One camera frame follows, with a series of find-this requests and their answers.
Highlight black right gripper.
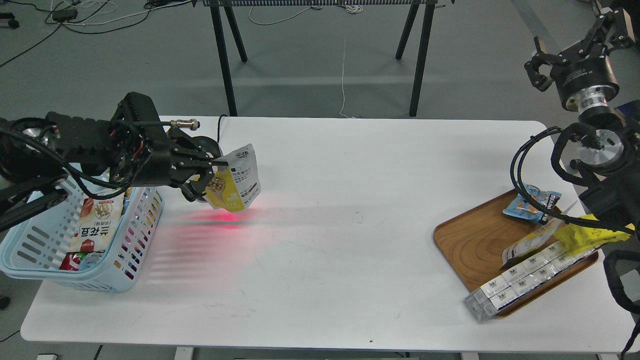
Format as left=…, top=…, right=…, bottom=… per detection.
left=524, top=6, right=636, bottom=112

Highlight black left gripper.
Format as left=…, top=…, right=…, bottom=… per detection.
left=47, top=92, right=229, bottom=202

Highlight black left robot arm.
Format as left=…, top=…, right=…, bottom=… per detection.
left=0, top=92, right=229, bottom=231

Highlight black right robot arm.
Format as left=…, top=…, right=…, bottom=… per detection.
left=509, top=0, right=640, bottom=237

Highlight white red snack bag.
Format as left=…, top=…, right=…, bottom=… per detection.
left=58, top=195, right=125, bottom=272

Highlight blue cookie snack packet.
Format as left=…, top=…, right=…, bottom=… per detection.
left=502, top=184, right=562, bottom=226

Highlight light blue plastic basket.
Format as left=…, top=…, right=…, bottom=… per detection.
left=1, top=178, right=164, bottom=292

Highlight yellow cartoon snack bag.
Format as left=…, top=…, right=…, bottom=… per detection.
left=553, top=224, right=631, bottom=256

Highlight white boxed snack multipack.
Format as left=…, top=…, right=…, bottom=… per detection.
left=463, top=241, right=598, bottom=322

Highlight black barcode scanner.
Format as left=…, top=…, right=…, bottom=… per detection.
left=192, top=136, right=226, bottom=166

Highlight black trestle stand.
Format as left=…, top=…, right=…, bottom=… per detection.
left=202, top=0, right=438, bottom=117

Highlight round wooden tray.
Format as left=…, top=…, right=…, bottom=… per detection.
left=433, top=190, right=599, bottom=306

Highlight black floor cables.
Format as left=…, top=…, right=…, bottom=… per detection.
left=0, top=0, right=196, bottom=68

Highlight white hanging cord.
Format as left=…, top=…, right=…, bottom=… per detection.
left=339, top=37, right=351, bottom=119

